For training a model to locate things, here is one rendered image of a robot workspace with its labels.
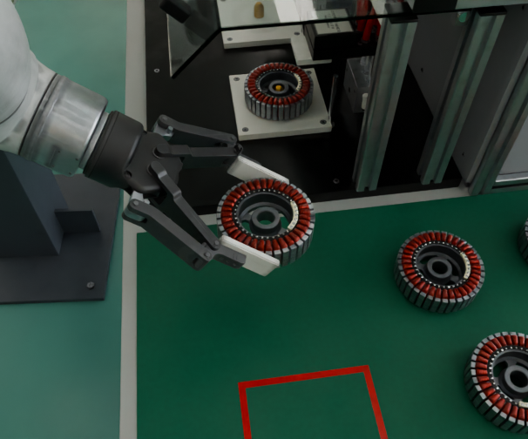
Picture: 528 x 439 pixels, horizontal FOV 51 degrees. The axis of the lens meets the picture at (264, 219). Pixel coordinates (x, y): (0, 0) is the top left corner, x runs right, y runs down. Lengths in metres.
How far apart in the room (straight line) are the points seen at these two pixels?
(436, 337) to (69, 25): 2.22
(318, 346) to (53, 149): 0.39
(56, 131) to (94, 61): 1.88
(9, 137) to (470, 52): 0.50
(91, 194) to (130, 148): 1.32
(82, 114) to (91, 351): 1.10
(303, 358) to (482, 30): 0.43
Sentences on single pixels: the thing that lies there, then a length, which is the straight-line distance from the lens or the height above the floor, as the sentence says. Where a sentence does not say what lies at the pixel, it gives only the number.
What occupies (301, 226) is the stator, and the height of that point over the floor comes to 0.90.
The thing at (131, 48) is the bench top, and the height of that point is 0.75.
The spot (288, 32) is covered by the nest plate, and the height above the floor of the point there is 0.78.
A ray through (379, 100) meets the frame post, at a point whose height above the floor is 0.94.
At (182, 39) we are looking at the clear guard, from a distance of 0.66.
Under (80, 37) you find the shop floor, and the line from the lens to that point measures 2.58.
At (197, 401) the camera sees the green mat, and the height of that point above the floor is 0.75.
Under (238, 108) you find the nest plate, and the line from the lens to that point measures 0.93.
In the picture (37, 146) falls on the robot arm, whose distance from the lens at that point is 0.57.
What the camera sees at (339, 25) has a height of 0.92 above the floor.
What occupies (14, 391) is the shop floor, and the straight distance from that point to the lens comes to 1.62.
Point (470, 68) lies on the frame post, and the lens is 0.73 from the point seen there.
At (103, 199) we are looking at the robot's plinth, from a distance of 1.86.
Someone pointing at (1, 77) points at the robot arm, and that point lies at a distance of 0.40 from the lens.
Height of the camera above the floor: 1.40
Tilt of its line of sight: 53 degrees down
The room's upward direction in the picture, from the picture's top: straight up
